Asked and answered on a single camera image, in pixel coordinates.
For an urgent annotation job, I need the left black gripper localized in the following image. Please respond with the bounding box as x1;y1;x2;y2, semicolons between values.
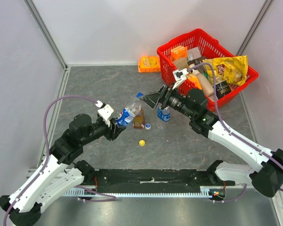
81;117;126;145

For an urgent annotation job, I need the clear plastic bottle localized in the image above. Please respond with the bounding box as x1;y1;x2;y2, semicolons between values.
116;97;142;127

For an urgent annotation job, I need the blue Pocari Sweat bottle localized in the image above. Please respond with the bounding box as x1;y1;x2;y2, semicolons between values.
157;106;170;122

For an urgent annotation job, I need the brown tea bottle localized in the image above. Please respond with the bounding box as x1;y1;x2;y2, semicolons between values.
133;109;145;129

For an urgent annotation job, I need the yellow tea bottle cap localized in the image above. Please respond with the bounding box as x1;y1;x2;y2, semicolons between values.
139;140;145;146

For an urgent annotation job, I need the white blue bottle cap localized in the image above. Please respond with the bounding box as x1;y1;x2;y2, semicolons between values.
145;123;151;130

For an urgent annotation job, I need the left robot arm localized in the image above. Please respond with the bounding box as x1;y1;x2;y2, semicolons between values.
0;114;126;226

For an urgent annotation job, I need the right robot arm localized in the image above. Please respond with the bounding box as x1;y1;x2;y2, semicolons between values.
139;85;283;198

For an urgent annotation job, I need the beige bottle in basket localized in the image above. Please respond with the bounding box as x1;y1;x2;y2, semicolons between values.
192;70;214;97

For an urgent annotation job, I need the orange snack box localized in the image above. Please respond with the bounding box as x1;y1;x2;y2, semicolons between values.
138;56;161;73

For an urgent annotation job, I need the orange box in basket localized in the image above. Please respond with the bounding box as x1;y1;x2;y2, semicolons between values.
170;46;188;62

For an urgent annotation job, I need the red plastic shopping basket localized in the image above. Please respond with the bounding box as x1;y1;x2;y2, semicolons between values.
157;28;259;108

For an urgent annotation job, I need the clear plastic packet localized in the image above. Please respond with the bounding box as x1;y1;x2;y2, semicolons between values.
187;47;202;61

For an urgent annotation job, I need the black snack packet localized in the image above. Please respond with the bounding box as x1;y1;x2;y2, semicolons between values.
213;81;232;100

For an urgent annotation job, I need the yellow Lays chips bag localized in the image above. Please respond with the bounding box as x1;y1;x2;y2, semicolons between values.
202;56;248;86

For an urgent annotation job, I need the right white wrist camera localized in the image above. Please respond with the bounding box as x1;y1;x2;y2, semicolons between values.
172;68;189;89

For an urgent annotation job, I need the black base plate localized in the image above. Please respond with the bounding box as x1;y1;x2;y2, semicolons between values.
82;169;235;193

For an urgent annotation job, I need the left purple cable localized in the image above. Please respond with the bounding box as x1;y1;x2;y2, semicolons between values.
2;95;117;226

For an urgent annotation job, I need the white cable duct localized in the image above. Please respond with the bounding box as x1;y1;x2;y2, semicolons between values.
62;187;213;198

